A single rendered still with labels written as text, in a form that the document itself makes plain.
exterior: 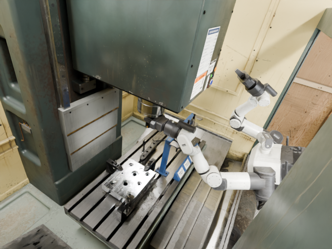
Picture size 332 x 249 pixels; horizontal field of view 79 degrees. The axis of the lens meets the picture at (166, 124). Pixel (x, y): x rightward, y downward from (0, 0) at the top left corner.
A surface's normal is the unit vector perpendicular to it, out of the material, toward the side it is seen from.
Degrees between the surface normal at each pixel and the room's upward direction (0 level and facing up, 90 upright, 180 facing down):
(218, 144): 24
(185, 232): 8
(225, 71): 90
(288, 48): 90
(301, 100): 91
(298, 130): 90
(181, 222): 8
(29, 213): 0
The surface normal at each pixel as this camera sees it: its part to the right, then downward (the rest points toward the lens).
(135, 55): -0.48, 0.44
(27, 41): 0.86, 0.39
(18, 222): 0.15, -0.81
